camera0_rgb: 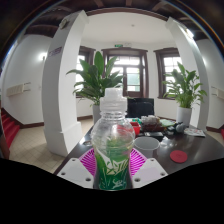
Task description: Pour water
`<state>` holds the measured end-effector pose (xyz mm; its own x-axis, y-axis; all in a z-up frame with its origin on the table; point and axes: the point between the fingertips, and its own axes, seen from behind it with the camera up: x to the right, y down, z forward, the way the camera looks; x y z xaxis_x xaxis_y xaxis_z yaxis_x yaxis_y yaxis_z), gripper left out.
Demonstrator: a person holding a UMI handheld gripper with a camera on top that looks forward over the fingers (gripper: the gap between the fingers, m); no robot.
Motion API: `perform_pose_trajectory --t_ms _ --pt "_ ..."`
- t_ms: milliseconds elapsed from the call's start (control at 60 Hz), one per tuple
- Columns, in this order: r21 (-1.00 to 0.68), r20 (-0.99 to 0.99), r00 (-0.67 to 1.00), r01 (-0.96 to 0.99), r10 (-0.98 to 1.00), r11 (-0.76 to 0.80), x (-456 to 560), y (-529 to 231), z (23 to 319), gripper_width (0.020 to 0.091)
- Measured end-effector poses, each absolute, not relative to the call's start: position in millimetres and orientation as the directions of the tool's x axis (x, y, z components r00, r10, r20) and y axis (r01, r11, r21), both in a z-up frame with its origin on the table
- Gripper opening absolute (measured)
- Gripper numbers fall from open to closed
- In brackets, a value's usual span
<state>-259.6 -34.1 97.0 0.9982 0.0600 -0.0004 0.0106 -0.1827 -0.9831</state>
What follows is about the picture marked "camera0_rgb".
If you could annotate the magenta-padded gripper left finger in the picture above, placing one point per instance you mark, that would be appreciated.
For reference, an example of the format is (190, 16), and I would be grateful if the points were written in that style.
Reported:
(75, 171)

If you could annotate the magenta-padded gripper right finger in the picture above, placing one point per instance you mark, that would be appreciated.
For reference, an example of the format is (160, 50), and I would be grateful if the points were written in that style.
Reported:
(150, 171)

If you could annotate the clear green-label drink bottle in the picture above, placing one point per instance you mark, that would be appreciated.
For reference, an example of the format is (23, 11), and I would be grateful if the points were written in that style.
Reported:
(113, 140)

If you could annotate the white mug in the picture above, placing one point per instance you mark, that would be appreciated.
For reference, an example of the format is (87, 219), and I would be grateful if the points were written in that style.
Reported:
(146, 145)

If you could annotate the flat round red coaster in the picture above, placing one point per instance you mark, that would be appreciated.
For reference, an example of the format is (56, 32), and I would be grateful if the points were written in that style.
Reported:
(178, 156)

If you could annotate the flat black device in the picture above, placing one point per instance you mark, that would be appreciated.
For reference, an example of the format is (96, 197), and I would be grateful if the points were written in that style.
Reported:
(155, 134)

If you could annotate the red box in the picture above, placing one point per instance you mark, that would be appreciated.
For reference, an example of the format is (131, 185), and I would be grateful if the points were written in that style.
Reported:
(136, 129)

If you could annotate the brown tray of small jars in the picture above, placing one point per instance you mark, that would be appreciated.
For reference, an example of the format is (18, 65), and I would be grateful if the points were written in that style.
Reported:
(151, 125)

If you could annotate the green book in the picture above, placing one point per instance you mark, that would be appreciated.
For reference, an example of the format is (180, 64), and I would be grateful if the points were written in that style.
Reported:
(166, 122)

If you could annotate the green box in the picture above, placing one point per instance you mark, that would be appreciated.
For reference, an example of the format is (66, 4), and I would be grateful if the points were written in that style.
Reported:
(136, 120)

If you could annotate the grey dumbbell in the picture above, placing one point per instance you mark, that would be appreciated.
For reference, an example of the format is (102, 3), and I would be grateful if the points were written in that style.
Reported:
(180, 127)

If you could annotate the printed leaflet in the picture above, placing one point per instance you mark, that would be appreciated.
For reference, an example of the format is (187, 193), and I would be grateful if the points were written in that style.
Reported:
(195, 132)

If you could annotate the black chair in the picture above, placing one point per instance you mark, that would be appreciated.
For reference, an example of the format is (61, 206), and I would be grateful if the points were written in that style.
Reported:
(140, 108)

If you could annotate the green plant in white pot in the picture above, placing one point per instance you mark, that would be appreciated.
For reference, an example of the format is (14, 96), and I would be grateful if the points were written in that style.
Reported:
(96, 80)
(184, 115)

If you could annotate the red carpeted staircase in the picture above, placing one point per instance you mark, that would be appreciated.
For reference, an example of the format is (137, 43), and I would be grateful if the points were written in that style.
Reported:
(8, 128)

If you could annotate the dark wooden double door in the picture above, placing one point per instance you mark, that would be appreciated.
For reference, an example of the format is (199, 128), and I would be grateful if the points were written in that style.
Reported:
(133, 73)

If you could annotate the dark-framed window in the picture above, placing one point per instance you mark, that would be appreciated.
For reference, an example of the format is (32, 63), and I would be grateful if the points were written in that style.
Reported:
(171, 63)
(87, 53)

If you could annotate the green exit sign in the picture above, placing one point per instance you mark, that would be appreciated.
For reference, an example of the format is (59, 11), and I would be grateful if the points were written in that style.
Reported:
(118, 44)

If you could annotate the pillar lamp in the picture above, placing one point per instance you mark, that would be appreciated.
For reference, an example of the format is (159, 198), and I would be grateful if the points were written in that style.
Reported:
(189, 32)

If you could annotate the white wall radiator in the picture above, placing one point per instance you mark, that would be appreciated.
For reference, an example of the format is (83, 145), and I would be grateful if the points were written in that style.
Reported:
(16, 90)
(218, 92)

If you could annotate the wall lamp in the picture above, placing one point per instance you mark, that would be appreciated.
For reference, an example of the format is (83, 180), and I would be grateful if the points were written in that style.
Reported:
(42, 56)

